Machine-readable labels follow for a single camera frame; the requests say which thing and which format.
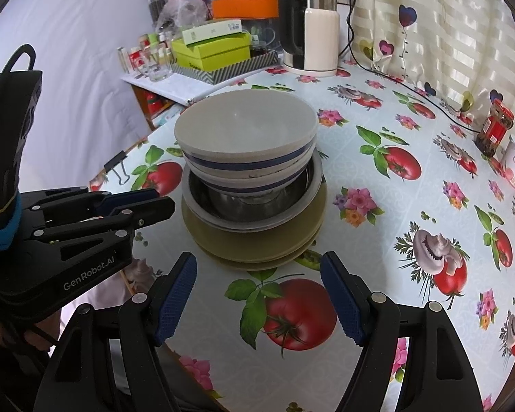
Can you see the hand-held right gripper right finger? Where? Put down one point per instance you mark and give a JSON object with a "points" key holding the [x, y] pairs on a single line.
{"points": [[343, 300]]}

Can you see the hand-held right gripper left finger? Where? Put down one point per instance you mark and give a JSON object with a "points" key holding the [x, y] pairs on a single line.
{"points": [[176, 300]]}

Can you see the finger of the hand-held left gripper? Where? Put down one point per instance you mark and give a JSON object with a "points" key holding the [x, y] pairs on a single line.
{"points": [[150, 212], [124, 197]]}

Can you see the white bowl blue stripe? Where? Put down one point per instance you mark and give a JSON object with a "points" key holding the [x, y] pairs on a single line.
{"points": [[244, 124], [249, 184]]}

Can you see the stainless steel bowl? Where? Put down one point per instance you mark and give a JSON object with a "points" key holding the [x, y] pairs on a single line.
{"points": [[300, 197]]}

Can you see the black binder clip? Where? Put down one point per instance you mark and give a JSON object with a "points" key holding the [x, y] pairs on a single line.
{"points": [[116, 165]]}

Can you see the orange wooden cabinet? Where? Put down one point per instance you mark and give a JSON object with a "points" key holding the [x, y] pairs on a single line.
{"points": [[154, 107]]}

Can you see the white paper sheets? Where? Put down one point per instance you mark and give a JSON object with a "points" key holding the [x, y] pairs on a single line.
{"points": [[163, 88]]}

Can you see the clear glass cup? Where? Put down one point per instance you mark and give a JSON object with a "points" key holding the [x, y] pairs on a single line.
{"points": [[156, 71]]}

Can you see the vegetable print tablecloth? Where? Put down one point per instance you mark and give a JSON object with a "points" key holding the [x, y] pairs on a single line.
{"points": [[369, 158]]}

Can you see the group of small bottles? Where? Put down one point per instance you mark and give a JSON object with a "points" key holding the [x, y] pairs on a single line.
{"points": [[141, 53]]}

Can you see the black white striped tray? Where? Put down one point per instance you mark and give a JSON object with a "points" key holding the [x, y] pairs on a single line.
{"points": [[236, 71]]}

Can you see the green box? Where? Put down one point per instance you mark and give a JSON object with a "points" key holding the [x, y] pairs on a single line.
{"points": [[210, 53]]}

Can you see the white flat box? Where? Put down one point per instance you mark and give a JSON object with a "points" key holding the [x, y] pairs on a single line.
{"points": [[210, 32]]}

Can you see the clear plastic bag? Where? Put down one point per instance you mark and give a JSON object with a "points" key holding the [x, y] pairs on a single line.
{"points": [[182, 13]]}

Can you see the glass jar dark contents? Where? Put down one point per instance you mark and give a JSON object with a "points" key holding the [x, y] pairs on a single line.
{"points": [[156, 6]]}

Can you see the orange box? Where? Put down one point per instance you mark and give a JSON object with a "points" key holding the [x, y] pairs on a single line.
{"points": [[244, 7]]}

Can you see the red lid sauce jar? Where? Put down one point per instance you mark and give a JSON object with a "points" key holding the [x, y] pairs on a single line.
{"points": [[495, 128]]}

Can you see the white black electric kettle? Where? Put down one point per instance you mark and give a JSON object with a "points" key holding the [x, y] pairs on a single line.
{"points": [[319, 38]]}

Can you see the cream curtain heart print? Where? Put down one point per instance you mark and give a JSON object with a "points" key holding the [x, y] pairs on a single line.
{"points": [[446, 30]]}

